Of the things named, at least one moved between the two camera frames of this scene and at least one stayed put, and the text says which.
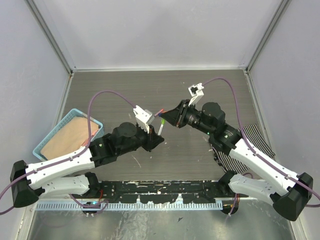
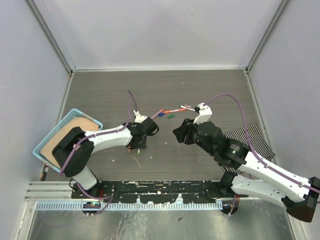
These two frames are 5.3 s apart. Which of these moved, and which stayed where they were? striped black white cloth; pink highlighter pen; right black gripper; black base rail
Moved: right black gripper
Stayed: pink highlighter pen; black base rail; striped black white cloth
